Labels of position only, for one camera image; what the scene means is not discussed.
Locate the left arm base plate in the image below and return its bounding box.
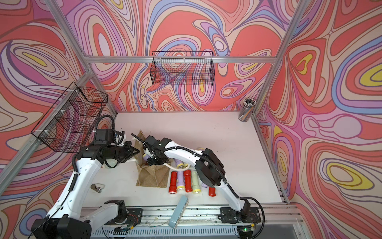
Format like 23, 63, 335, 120
114, 208, 143, 226

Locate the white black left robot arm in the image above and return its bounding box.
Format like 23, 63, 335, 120
30, 120, 139, 239

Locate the grey blue rectangular block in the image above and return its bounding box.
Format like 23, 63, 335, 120
168, 196, 189, 229

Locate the red flashlight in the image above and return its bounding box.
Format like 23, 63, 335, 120
184, 170, 193, 193
209, 187, 216, 197
169, 171, 178, 194

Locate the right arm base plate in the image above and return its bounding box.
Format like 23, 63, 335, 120
217, 207, 262, 225

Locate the silver metal pen cup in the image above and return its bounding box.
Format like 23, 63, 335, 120
238, 98, 257, 122

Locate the black wire basket back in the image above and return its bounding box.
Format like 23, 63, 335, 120
150, 50, 215, 86

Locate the small grey metal object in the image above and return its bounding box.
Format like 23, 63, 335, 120
90, 183, 105, 193

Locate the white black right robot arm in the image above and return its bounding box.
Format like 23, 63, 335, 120
132, 134, 265, 225

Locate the black wire basket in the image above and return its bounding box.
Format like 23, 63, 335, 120
31, 83, 108, 153
150, 50, 215, 86

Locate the green flashlight lower row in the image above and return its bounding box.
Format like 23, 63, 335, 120
191, 170, 201, 194

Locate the black wire basket left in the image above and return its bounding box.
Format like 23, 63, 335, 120
31, 83, 108, 153

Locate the brown burlap tote bag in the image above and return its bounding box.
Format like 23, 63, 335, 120
134, 130, 170, 188

